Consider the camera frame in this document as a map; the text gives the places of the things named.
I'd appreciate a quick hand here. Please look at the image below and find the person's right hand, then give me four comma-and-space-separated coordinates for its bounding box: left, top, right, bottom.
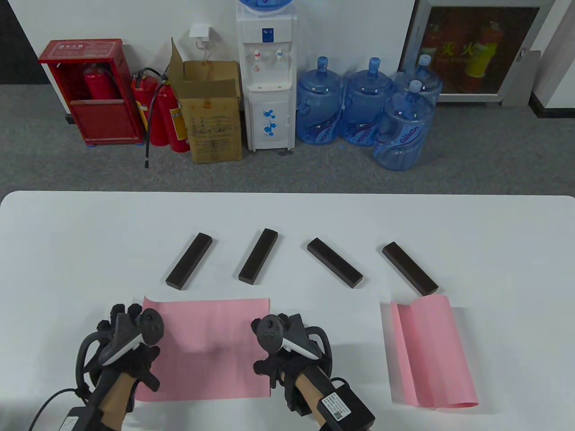
252, 314, 333, 387

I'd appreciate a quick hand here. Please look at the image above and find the person's left hand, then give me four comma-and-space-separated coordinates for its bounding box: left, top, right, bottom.
92, 303, 161, 392

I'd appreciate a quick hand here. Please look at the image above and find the pink paper sheet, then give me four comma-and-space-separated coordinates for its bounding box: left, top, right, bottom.
390, 295, 479, 410
135, 295, 271, 402

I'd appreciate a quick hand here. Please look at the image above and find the dark wooden paperweight bar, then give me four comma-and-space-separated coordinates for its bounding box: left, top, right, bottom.
307, 237, 363, 289
238, 228, 279, 286
165, 232, 213, 290
382, 242, 439, 297

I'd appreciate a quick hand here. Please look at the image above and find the person's right forearm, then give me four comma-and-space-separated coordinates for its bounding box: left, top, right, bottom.
287, 366, 342, 422

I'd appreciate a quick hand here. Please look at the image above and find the person's left forearm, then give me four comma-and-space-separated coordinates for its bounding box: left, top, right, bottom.
97, 373, 137, 431

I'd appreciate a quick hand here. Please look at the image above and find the black tracking controller with loop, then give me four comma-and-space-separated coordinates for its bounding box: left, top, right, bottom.
255, 313, 333, 360
75, 309, 164, 398

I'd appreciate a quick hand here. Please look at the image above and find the red fire extinguisher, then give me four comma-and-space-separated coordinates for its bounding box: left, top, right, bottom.
155, 79, 190, 153
83, 63, 121, 100
131, 67, 170, 169

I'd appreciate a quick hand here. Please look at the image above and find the red fire extinguisher cabinet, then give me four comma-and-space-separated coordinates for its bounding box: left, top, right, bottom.
38, 39, 145, 146

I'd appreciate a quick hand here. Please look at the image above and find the open cardboard box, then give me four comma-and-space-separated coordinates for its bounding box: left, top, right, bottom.
168, 38, 243, 164

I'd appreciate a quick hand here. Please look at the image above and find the white water dispenser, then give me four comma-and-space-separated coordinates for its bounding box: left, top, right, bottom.
236, 9, 298, 152

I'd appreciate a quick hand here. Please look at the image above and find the blue water jug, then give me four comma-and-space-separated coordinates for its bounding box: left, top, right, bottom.
341, 57, 395, 147
296, 57, 346, 145
394, 54, 443, 108
372, 80, 436, 172

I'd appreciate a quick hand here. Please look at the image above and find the blue dispenser water bottle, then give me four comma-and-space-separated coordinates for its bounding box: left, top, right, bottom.
237, 0, 295, 14

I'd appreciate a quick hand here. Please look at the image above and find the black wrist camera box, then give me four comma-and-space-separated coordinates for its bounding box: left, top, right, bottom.
317, 379, 376, 431
54, 406, 97, 431

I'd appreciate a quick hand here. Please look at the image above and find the long black cable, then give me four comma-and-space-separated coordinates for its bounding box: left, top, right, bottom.
28, 388, 77, 431

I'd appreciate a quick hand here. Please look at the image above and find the white wall outlet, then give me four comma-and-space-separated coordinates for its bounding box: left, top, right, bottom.
189, 25, 212, 48

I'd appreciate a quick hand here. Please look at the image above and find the grey framed fire hose cabinet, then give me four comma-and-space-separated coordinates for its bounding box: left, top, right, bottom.
398, 0, 555, 107

